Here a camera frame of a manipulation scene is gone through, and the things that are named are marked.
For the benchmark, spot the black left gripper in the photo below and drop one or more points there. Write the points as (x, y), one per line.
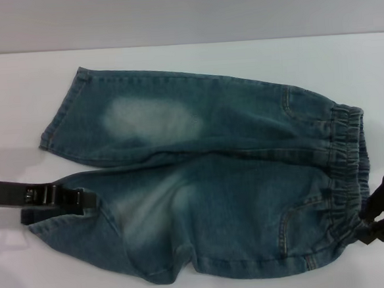
(4, 194)

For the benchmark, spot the blue denim shorts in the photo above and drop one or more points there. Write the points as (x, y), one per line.
(200, 209)

